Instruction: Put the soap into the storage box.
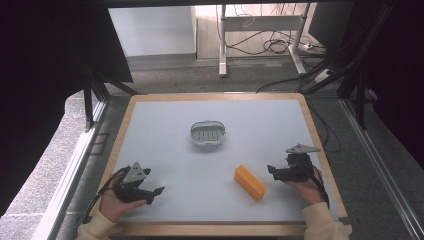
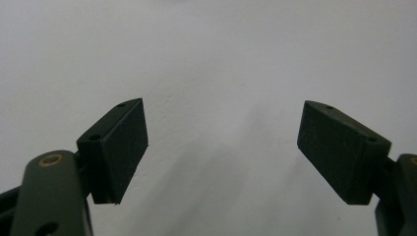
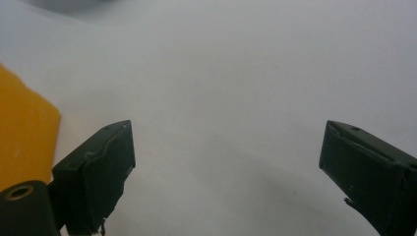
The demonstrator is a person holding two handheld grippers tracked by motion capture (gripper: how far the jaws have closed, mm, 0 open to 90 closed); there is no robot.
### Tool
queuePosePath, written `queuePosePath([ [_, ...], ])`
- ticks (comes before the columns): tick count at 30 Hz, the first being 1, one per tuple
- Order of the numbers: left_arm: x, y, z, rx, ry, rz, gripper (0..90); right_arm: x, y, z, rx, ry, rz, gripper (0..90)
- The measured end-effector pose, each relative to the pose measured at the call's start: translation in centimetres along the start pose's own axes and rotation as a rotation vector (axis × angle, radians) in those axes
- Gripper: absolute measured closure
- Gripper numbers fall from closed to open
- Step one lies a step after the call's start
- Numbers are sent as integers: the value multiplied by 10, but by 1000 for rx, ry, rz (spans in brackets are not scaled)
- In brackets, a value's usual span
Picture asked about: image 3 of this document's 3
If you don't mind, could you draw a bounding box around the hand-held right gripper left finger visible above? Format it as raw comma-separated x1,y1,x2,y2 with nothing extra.
51,119,137,236

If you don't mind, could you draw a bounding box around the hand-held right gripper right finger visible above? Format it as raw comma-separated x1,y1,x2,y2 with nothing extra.
319,120,417,236

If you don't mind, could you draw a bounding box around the orange flat sheet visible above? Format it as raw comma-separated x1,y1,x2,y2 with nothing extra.
0,63,62,192

